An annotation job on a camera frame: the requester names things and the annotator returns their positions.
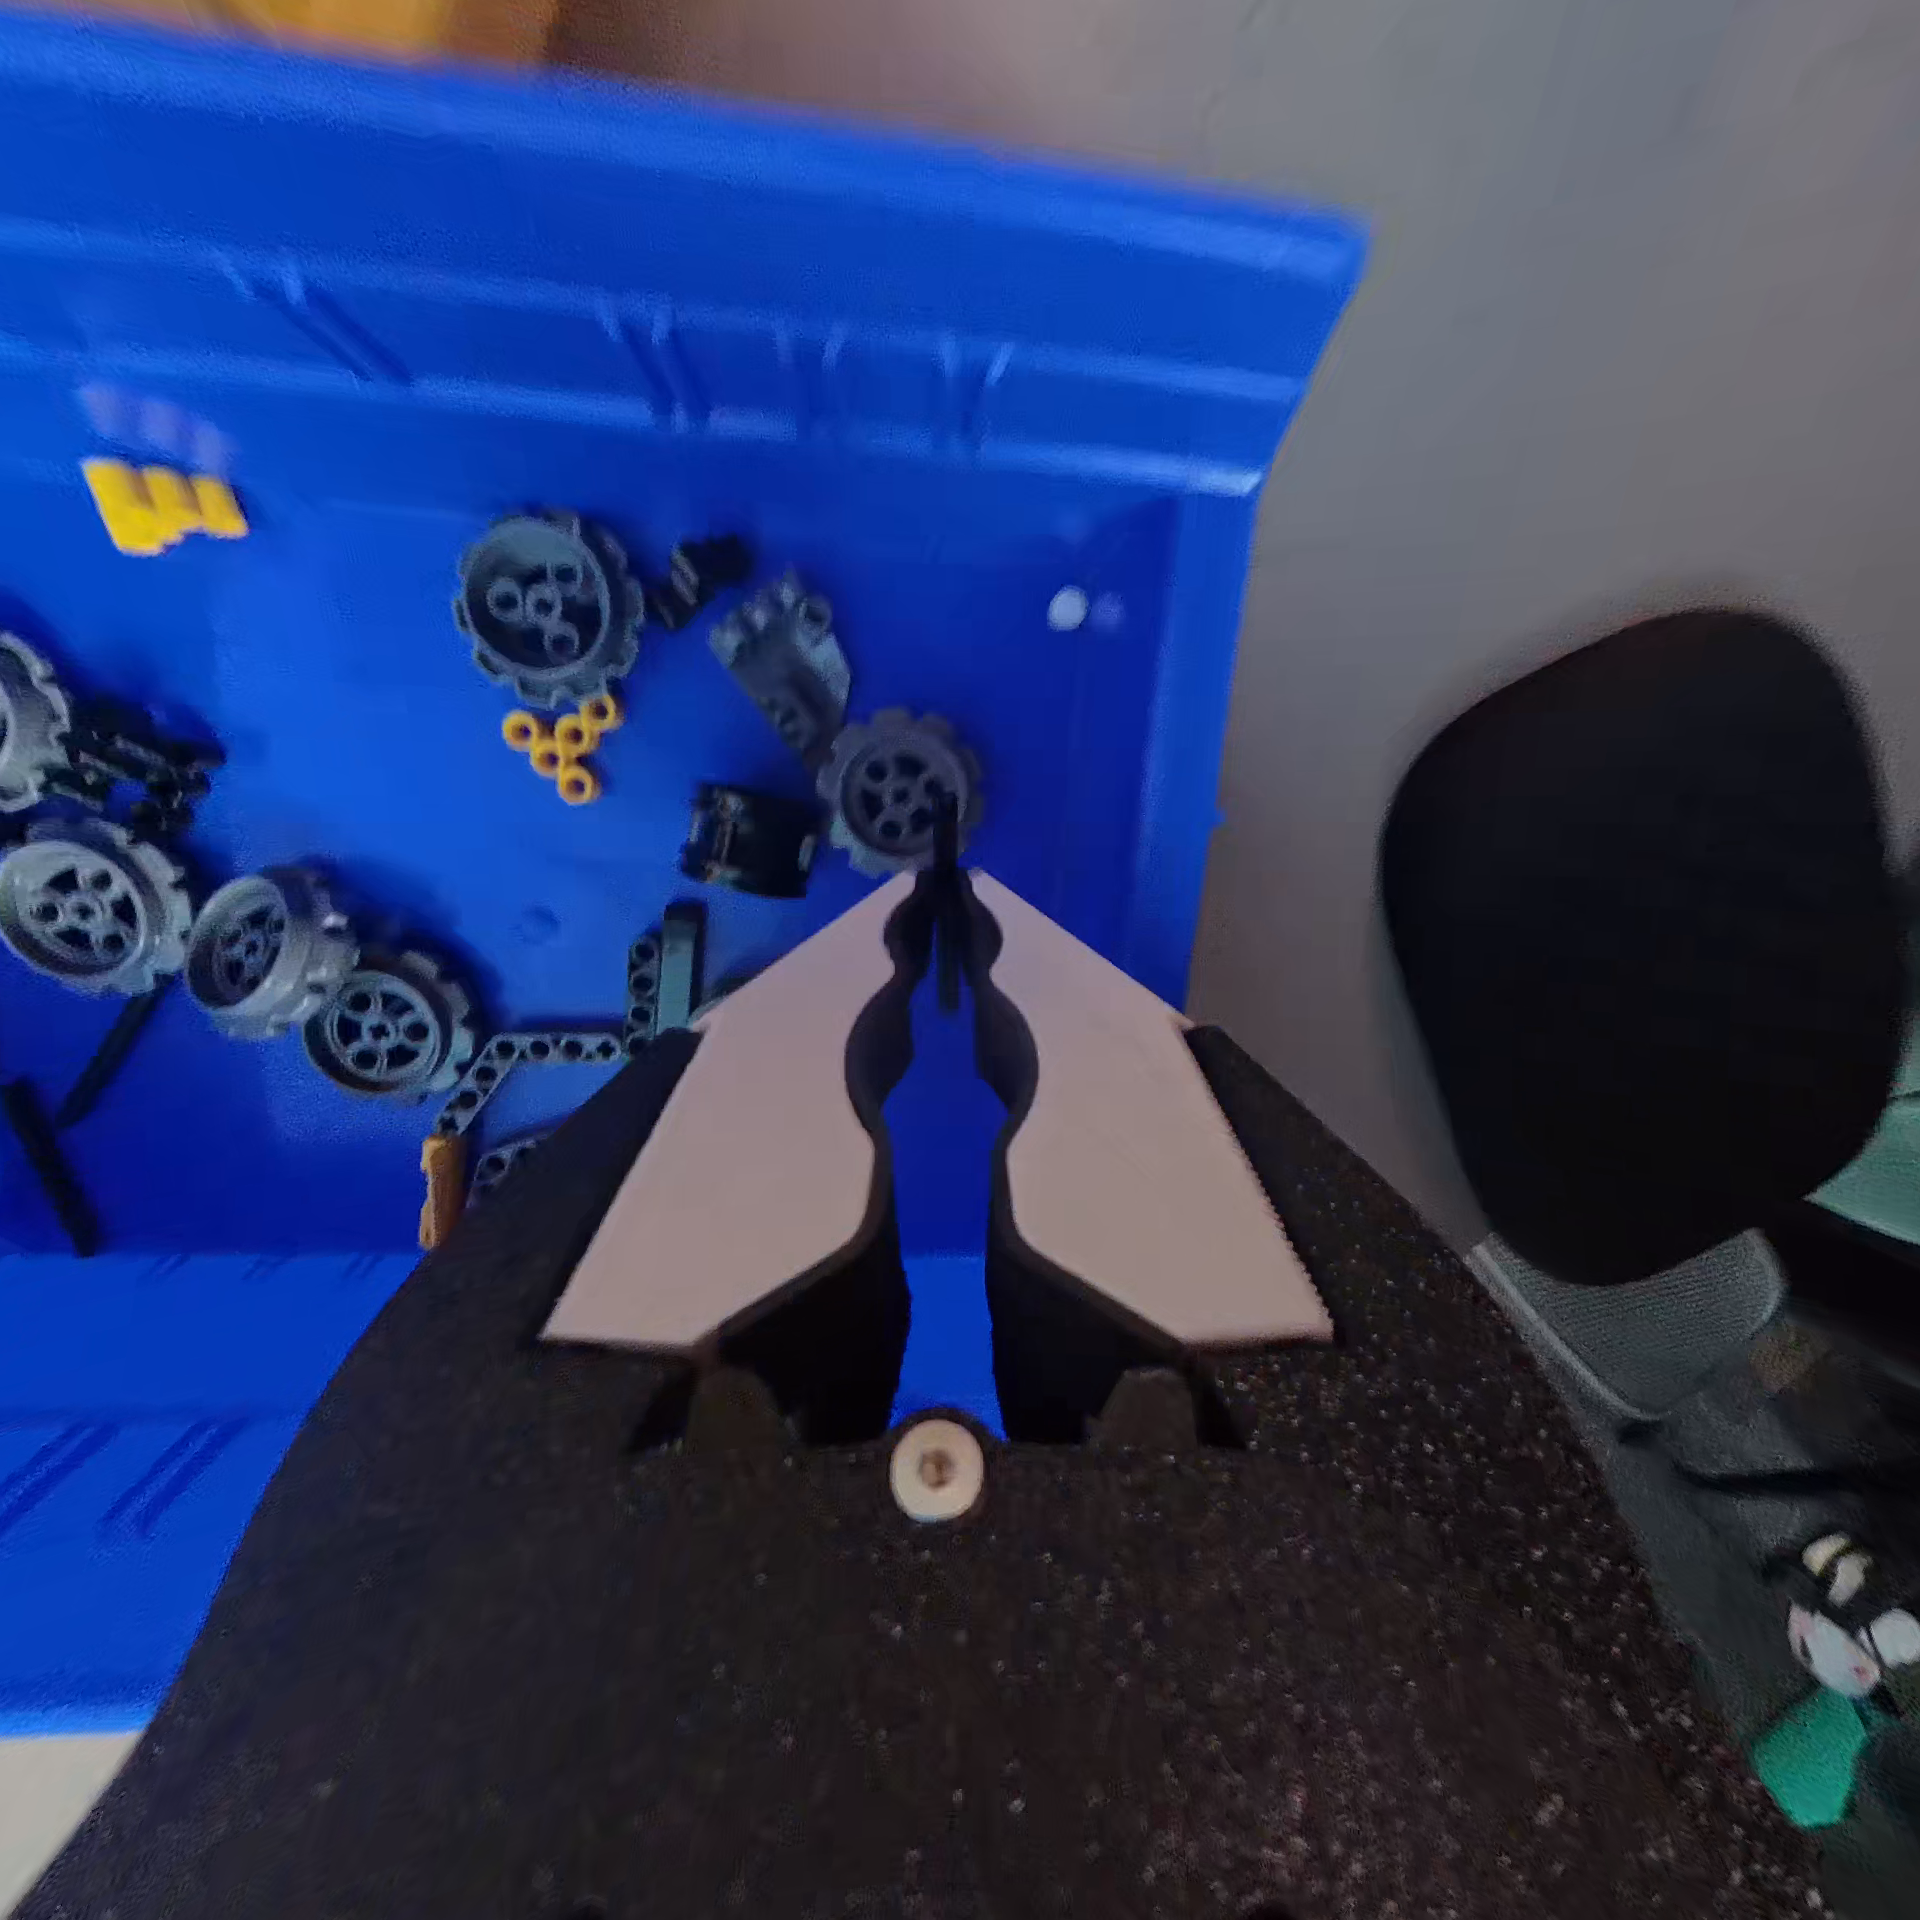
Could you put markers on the yellow lego connector piece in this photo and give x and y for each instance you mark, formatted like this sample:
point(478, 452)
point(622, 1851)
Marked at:
point(159, 510)

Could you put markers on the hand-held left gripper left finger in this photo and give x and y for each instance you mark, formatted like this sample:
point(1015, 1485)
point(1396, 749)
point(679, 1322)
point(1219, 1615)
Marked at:
point(721, 1186)

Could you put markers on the dark grey lego piece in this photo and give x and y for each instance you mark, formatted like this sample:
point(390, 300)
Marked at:
point(783, 660)

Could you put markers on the dark rounded object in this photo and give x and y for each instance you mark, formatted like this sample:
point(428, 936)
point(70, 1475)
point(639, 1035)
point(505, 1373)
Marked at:
point(1633, 931)

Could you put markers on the cluster of yellow lego bushes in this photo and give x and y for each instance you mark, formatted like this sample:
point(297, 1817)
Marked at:
point(578, 782)

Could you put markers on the blue plastic bin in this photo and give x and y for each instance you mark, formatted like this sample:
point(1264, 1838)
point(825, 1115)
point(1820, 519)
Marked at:
point(377, 345)

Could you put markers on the grey mesh chair part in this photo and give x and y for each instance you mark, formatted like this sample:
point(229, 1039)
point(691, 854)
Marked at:
point(1649, 1319)

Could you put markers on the black angled lego liftarm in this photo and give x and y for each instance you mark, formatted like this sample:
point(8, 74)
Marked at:
point(525, 1050)

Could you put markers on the tan lego piece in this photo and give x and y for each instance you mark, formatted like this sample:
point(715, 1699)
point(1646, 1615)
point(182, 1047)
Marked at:
point(440, 1192)

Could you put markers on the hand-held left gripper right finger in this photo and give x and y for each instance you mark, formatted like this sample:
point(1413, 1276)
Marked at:
point(1154, 1186)

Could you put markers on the black lego piece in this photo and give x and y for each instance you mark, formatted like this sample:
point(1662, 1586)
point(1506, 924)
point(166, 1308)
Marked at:
point(697, 579)
point(749, 841)

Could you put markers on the small black white green object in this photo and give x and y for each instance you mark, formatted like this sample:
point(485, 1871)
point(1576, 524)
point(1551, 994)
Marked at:
point(1835, 1650)

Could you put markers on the group of grey lego wheels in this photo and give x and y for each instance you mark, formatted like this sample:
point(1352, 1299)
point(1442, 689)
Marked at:
point(546, 607)

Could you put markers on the black lego track links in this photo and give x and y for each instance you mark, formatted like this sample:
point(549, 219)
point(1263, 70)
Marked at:
point(141, 758)

